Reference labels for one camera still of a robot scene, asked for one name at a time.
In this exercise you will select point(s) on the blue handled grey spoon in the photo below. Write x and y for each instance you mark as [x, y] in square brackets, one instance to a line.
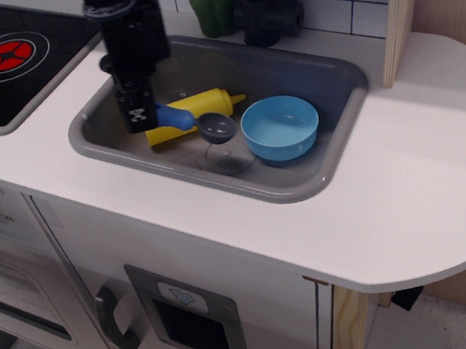
[213, 127]

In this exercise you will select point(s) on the grey cabinet door handle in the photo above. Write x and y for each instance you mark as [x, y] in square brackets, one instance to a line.
[105, 305]

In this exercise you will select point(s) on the green toy bell pepper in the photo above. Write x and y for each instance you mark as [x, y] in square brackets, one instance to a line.
[215, 17]

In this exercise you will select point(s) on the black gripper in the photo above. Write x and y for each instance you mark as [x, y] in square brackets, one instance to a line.
[134, 35]

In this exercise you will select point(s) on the blue plastic bowl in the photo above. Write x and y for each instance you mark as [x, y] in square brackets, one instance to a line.
[280, 128]

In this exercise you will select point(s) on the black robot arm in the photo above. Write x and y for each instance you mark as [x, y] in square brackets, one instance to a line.
[135, 39]

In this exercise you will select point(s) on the yellow mustard bottle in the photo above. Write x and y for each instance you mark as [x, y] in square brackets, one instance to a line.
[214, 100]

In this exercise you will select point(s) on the grey toy sink basin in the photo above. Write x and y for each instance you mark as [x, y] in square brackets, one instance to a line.
[335, 88]

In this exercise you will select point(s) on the grey ice dispenser panel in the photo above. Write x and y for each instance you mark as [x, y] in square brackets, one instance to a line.
[186, 316]

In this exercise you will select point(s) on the black toy stovetop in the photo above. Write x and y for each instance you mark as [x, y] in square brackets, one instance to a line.
[37, 52]

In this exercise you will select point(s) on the black toy faucet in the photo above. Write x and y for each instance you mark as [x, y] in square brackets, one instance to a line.
[265, 21]

